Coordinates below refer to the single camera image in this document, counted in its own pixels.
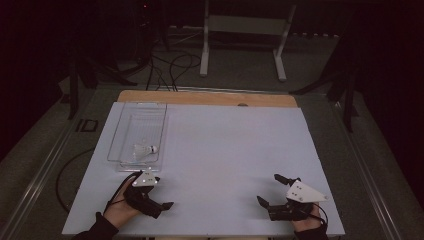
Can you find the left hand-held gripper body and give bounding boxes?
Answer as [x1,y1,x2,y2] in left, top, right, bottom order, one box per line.
[124,169,164,220]

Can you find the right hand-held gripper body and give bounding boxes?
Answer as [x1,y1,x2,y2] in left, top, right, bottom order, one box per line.
[268,179,329,222]

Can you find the white feather shuttlecock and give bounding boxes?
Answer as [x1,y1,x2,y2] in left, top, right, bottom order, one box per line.
[132,143,159,161]

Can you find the clear plastic container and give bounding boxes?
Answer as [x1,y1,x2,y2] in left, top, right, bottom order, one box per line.
[106,101,169,174]

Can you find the person's left hand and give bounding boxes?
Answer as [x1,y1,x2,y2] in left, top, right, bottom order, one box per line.
[103,179,143,229]

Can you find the person's right hand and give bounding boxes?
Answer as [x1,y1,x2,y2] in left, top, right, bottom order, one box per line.
[292,203,323,233]

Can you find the white table mat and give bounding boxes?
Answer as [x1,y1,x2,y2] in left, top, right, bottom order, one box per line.
[61,101,346,238]

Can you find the wooden table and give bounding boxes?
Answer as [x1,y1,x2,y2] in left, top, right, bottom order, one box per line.
[117,89,298,108]

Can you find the black tripod stand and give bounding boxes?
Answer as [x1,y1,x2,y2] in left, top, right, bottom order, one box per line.
[289,49,362,134]
[67,54,138,121]

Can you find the white metal stand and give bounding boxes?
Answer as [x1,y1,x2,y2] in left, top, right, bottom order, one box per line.
[199,0,298,83]

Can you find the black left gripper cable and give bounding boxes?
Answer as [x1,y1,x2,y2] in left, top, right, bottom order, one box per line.
[104,172,138,210]

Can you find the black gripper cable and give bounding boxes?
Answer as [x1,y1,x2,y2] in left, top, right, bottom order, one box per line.
[104,172,138,210]
[311,202,330,228]

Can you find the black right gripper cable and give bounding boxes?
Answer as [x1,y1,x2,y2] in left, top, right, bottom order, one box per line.
[311,202,330,228]

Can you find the metal floor rail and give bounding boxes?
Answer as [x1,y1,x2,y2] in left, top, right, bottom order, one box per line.
[0,96,98,240]
[329,96,406,240]

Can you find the black floor cable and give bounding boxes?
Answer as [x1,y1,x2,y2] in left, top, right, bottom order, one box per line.
[55,148,95,214]

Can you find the black tangled cables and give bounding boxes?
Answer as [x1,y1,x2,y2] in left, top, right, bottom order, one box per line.
[145,51,202,92]

